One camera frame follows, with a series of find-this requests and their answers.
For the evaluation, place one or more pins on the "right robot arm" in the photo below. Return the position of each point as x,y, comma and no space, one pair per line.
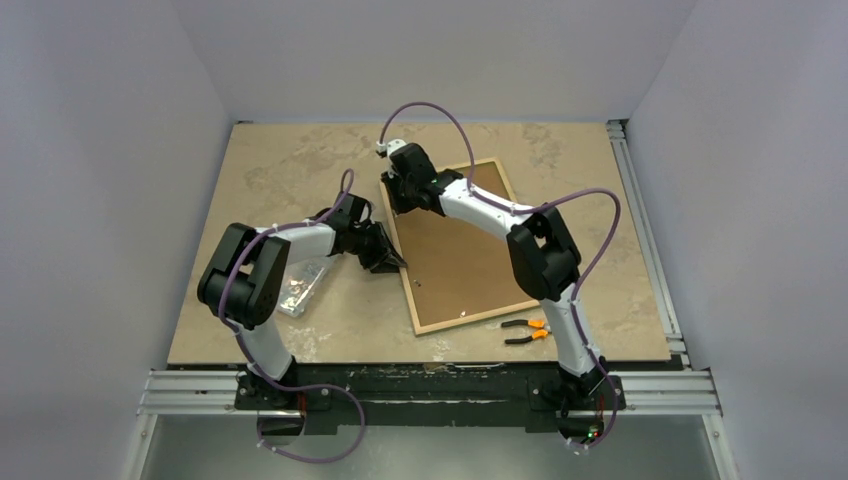
543,254

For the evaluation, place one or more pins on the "aluminium frame rail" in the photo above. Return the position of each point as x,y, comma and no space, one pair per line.
191,393

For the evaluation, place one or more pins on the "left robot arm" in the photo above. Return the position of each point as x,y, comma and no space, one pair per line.
242,282

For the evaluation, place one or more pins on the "orange black pliers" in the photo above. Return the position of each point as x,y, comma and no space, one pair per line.
535,329

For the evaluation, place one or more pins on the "clear plastic screw box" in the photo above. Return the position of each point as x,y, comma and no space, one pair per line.
301,281

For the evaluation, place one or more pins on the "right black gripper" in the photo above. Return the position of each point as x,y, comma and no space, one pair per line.
400,192

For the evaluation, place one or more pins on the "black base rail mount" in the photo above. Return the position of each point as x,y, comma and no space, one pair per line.
529,395

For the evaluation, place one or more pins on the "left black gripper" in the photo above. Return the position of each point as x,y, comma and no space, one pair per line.
391,263

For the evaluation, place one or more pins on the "green picture frame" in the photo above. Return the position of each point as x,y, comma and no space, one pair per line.
456,273

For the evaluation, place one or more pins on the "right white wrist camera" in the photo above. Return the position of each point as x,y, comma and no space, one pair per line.
385,149

